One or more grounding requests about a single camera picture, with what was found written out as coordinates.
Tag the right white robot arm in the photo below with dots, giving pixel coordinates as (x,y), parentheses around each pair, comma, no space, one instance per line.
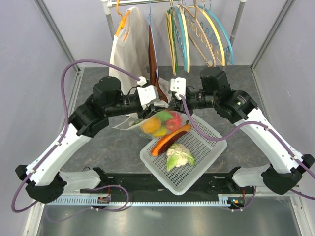
(286,164)

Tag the light green cucumber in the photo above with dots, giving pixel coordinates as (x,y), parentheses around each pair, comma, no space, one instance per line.
(164,115)

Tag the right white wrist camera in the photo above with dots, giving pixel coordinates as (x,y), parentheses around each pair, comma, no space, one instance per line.
(178,87)

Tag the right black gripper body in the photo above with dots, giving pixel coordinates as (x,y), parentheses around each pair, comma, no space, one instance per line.
(180,103)

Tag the yellow plastic hanger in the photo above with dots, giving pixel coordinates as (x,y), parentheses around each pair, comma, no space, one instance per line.
(218,53)

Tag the grey clothes rack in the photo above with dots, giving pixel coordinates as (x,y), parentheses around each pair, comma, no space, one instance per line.
(109,4)

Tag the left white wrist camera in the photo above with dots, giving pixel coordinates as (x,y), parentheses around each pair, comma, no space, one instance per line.
(148,94)

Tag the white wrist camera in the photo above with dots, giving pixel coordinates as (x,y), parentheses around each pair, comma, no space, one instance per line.
(178,87)
(148,94)

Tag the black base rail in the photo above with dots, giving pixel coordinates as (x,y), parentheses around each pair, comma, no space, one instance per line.
(145,187)

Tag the red apple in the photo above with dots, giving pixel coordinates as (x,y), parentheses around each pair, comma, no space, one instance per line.
(174,123)

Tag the white slotted cable duct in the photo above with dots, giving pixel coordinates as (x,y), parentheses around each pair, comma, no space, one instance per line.
(94,200)

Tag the clear dotted zip top bag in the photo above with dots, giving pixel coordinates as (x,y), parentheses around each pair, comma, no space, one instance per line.
(124,126)

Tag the blue wire hanger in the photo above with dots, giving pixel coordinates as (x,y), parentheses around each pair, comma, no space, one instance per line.
(150,19)

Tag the cream hanger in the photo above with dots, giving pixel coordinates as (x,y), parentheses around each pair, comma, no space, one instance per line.
(171,44)

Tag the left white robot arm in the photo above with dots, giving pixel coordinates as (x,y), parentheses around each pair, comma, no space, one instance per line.
(45,180)

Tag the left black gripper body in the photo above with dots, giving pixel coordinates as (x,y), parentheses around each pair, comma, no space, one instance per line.
(146,112)

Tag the orange pumpkin slice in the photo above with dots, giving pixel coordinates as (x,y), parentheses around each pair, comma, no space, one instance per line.
(166,141)

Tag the green hanger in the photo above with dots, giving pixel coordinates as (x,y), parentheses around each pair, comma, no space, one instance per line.
(173,40)

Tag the orange hanger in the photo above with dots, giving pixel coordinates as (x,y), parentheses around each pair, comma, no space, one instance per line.
(122,23)

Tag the white plastic basket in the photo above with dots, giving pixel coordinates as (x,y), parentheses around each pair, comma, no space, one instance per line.
(201,141)

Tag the teal plastic hanger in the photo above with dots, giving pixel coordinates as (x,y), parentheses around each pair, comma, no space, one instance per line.
(212,20)

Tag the orange tangerine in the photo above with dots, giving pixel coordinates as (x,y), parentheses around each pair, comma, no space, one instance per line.
(151,125)

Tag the white cauliflower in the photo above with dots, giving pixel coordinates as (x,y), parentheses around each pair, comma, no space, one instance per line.
(178,155)

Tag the white t-shirt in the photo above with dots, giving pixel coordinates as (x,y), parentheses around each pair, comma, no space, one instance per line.
(130,50)

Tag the yellow lemon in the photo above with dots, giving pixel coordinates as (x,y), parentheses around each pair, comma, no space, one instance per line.
(160,132)

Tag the light blue hanger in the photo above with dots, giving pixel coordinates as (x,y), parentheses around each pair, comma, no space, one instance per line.
(181,37)

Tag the brown cloth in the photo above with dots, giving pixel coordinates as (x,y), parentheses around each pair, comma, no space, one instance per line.
(153,68)

